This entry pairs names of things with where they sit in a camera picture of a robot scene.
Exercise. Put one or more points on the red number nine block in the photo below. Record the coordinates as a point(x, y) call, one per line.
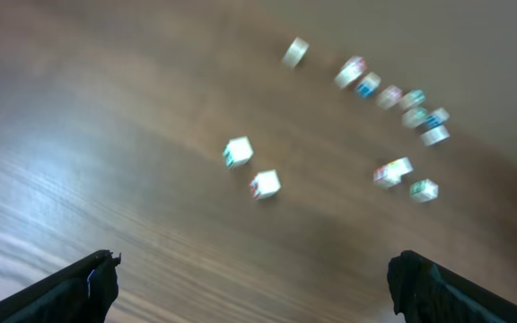
point(389, 97)

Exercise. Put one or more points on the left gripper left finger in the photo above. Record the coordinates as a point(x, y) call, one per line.
point(80, 293)

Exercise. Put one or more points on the plain wooden block far left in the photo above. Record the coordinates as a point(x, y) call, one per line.
point(295, 53)

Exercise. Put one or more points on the wooden block red side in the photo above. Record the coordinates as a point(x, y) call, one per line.
point(352, 69)

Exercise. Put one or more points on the green F letter block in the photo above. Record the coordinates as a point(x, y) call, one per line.
point(414, 117)

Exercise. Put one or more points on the plain wooden block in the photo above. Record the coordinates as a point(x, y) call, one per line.
point(265, 184)
point(295, 53)

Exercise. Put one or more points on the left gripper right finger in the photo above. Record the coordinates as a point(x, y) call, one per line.
point(425, 292)

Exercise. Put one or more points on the blue X letter block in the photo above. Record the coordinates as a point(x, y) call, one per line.
point(368, 85)

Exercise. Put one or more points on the plain wooden block centre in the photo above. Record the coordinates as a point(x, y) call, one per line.
point(265, 184)

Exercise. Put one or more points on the wooden block green side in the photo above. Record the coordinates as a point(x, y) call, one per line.
point(237, 152)

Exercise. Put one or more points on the green A letter block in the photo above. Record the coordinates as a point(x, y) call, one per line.
point(412, 99)

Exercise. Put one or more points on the blue D letter block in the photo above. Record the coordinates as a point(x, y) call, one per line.
point(436, 118)

